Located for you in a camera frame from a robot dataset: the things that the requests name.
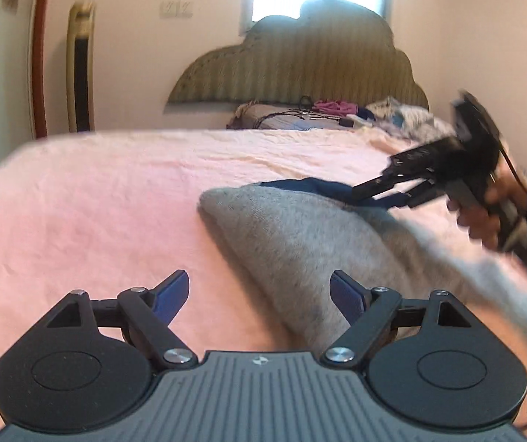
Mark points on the pile of light clothes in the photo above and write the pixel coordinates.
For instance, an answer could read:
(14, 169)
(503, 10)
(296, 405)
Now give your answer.
(401, 115)

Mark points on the person's right hand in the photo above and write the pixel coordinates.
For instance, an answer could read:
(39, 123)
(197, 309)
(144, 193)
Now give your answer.
(475, 221)

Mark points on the pink bed sheet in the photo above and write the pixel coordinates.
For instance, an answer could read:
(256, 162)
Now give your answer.
(84, 202)

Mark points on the grey knit sweater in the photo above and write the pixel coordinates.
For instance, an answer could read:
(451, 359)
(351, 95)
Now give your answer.
(291, 239)

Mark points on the wall socket plate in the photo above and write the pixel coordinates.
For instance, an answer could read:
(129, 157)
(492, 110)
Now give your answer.
(176, 10)

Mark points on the grey striped pillow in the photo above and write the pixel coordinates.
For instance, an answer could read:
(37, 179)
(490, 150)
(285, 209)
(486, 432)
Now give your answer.
(254, 117)

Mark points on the dark navy garment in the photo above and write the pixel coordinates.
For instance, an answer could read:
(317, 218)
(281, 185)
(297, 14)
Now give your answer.
(318, 188)

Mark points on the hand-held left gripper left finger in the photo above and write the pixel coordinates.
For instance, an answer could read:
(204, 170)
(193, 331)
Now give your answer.
(173, 294)

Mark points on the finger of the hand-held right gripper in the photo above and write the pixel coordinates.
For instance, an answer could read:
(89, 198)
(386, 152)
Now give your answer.
(376, 184)
(406, 198)

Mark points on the olive striped headboard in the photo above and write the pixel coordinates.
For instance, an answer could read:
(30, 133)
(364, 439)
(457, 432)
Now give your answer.
(291, 64)

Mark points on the brown wooden door frame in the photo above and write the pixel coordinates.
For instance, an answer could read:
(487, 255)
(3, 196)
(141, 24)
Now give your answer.
(40, 55)

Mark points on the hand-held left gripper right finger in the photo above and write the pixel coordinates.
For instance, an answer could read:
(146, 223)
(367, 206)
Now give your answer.
(347, 295)

